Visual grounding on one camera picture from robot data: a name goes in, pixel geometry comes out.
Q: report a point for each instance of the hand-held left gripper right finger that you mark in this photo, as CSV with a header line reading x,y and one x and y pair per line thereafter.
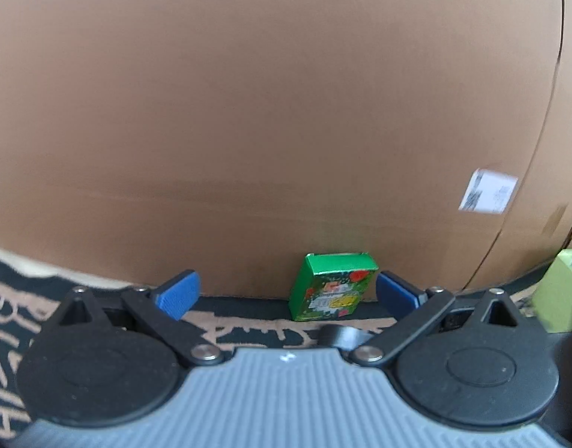
x,y
397,296

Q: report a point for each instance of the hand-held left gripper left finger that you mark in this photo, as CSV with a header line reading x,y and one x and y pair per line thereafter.
x,y
178,294

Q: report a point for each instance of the green fruit print box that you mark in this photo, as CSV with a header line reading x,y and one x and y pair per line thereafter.
x,y
332,284

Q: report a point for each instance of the light green shoe box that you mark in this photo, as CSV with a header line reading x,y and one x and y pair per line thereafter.
x,y
556,294

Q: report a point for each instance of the white shipping label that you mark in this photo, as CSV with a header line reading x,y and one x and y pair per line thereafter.
x,y
488,191

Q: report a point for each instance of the black tan patterned cloth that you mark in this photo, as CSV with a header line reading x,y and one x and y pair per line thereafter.
x,y
6,326

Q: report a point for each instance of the large brown cardboard box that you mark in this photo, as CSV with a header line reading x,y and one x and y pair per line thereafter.
x,y
267,102

